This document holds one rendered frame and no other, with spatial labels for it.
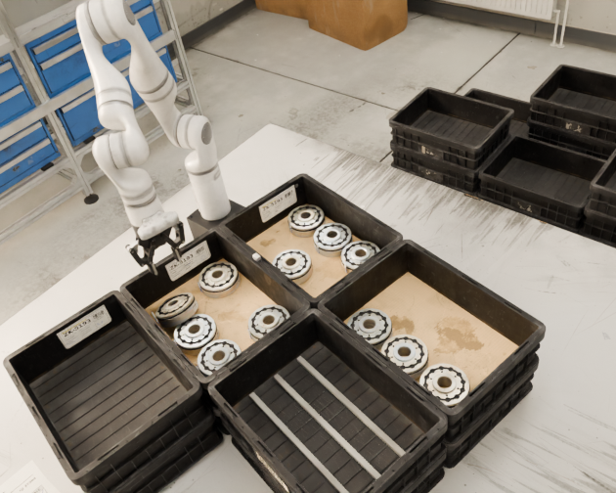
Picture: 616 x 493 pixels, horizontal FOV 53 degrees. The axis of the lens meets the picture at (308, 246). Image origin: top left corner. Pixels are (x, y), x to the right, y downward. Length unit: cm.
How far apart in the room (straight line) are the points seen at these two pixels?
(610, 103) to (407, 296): 160
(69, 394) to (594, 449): 117
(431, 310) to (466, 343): 12
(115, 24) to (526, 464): 126
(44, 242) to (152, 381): 202
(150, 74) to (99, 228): 191
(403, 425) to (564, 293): 63
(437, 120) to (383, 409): 162
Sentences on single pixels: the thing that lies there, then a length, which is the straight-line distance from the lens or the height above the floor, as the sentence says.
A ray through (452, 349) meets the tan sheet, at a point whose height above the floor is 83.
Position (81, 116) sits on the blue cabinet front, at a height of 44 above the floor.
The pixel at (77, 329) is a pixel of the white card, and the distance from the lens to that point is 159.
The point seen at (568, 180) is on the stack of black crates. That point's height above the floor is 38.
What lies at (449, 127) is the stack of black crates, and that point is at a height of 49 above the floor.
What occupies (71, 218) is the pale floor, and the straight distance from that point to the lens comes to 350.
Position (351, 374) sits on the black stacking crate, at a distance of 140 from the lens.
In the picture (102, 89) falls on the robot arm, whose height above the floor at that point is 141.
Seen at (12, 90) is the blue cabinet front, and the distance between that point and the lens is 318.
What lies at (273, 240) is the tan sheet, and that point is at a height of 83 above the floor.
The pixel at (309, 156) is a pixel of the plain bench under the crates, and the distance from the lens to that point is 221.
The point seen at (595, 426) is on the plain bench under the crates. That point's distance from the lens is 153.
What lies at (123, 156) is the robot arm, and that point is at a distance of 126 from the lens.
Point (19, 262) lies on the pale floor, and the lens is 339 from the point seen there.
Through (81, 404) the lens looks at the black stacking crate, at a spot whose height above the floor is 83.
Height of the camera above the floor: 199
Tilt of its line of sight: 44 degrees down
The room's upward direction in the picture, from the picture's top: 11 degrees counter-clockwise
